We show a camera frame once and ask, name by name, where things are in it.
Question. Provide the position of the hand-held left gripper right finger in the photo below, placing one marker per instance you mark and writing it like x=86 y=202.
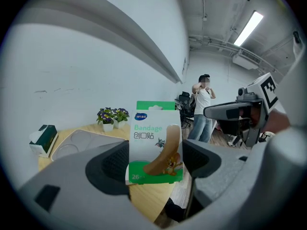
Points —
x=216 y=183

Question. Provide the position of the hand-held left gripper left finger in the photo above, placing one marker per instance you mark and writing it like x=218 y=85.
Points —
x=72 y=176

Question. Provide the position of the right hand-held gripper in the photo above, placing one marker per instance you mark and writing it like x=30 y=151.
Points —
x=263 y=92

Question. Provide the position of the white lidded storage box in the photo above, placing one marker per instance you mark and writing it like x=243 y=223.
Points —
x=96 y=138

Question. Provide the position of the green white bandage box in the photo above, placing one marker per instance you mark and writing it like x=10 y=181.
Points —
x=153 y=147

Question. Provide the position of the person's right forearm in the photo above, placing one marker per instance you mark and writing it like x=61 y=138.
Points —
x=275 y=122

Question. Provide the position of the dark green tissue box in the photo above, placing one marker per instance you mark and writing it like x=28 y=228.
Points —
x=46 y=138

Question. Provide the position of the black office chair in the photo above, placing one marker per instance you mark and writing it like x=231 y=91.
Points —
x=185 y=99

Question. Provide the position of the person's black trousers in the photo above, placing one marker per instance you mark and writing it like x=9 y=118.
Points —
x=175 y=210

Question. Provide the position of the white air conditioner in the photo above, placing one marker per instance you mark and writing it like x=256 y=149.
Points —
x=245 y=61

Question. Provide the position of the purple flower potted plant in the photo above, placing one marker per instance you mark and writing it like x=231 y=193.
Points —
x=105 y=115
x=121 y=115

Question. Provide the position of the white ceiling pipe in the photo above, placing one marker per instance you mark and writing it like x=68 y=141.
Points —
x=211 y=42

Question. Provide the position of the person's white shirt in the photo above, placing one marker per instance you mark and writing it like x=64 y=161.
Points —
x=298 y=92

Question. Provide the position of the long ceiling light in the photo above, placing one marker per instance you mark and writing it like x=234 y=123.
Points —
x=248 y=29

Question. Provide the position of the white wall notice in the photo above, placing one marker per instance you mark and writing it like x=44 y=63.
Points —
x=184 y=66

